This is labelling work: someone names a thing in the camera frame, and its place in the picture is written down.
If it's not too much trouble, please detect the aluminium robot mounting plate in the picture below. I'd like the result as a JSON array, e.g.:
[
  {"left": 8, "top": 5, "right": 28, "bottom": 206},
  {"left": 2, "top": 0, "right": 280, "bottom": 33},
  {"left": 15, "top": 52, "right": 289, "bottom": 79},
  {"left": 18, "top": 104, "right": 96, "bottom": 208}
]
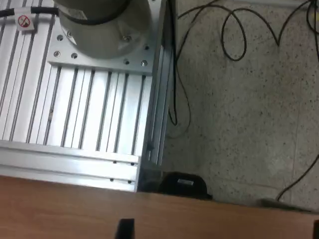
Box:
[{"left": 47, "top": 14, "right": 157, "bottom": 75}]

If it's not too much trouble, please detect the thin black floor cable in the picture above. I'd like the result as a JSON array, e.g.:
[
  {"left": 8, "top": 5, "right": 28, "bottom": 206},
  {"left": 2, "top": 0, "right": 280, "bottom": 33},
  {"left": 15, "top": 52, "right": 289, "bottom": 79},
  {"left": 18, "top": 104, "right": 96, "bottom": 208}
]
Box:
[
  {"left": 276, "top": 153, "right": 319, "bottom": 202},
  {"left": 307, "top": 0, "right": 319, "bottom": 63},
  {"left": 166, "top": 47, "right": 191, "bottom": 139}
]

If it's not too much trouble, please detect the thick black hanging cable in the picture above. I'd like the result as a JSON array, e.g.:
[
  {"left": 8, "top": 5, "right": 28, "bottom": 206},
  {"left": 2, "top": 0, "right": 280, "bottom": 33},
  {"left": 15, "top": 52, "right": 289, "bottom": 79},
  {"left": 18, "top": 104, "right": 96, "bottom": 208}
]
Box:
[{"left": 165, "top": 0, "right": 179, "bottom": 125}]

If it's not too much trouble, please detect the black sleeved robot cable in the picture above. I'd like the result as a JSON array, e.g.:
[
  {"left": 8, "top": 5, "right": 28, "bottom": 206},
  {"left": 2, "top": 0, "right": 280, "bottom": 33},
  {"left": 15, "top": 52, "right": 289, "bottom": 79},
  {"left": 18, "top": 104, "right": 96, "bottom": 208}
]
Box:
[{"left": 0, "top": 6, "right": 60, "bottom": 18}]

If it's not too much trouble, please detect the black box with label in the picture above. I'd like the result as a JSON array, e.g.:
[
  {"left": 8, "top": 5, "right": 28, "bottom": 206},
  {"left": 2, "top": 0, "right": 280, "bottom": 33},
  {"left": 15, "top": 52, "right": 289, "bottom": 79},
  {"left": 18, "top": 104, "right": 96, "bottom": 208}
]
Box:
[{"left": 158, "top": 171, "right": 213, "bottom": 200}]

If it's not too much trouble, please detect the thin black looping cable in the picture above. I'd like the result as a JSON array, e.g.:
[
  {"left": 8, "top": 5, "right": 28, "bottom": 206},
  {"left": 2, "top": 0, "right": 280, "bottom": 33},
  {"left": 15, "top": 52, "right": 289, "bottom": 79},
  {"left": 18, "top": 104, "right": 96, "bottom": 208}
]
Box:
[{"left": 177, "top": 0, "right": 314, "bottom": 62}]

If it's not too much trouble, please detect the white warning tag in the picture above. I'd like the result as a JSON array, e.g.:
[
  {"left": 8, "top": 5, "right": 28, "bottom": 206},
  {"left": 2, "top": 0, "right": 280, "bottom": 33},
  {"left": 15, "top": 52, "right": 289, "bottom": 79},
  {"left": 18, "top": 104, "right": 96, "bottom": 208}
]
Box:
[{"left": 16, "top": 14, "right": 34, "bottom": 33}]

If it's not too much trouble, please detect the aluminium profile robot stand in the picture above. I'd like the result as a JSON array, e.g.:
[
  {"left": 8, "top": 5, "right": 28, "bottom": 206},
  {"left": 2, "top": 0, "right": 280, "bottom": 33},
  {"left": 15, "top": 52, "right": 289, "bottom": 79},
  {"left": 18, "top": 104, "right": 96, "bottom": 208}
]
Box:
[{"left": 0, "top": 0, "right": 176, "bottom": 194}]

